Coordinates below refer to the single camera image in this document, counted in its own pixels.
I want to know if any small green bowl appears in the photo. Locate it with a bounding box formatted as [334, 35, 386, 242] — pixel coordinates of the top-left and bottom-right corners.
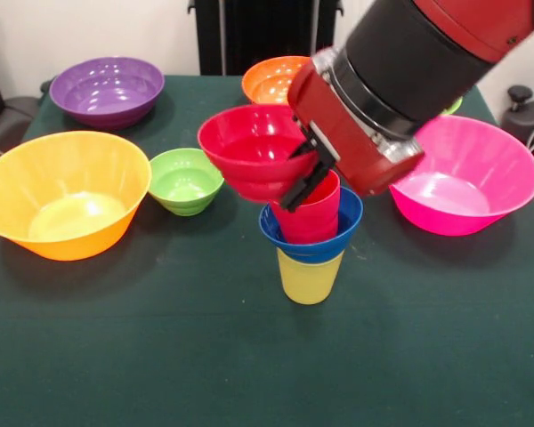
[148, 148, 227, 218]

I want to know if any small red bowl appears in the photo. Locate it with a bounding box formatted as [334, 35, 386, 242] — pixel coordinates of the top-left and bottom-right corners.
[197, 105, 324, 204]

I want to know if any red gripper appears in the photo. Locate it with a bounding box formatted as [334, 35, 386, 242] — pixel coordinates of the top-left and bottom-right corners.
[279, 57, 425, 213]

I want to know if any dark green tablecloth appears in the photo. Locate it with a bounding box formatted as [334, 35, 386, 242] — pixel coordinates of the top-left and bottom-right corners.
[0, 74, 534, 427]

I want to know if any small blue bowl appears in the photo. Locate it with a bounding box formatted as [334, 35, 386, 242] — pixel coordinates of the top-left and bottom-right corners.
[258, 185, 365, 263]

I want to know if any large yellow-orange bowl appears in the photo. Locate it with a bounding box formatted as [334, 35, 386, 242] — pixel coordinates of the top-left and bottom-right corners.
[0, 130, 153, 262]

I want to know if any purple bowl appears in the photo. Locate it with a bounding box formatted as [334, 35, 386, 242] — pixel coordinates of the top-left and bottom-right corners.
[48, 56, 166, 131]

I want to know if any large pink bowl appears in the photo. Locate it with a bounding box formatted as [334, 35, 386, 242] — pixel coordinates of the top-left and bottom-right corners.
[389, 115, 534, 238]

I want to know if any black round base with knob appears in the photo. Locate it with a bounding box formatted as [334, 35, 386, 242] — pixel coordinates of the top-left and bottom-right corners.
[500, 84, 534, 170]

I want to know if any yellow translucent cup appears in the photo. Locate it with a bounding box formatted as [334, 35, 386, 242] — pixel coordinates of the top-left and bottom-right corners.
[276, 247, 344, 306]

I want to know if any red cup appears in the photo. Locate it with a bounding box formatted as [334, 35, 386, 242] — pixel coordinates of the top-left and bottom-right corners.
[271, 168, 342, 245]

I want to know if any large light green bowl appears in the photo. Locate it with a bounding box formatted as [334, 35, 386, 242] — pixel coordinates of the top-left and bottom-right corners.
[440, 95, 464, 116]

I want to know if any orange bowl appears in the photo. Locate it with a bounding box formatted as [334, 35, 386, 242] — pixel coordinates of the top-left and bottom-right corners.
[241, 55, 312, 107]

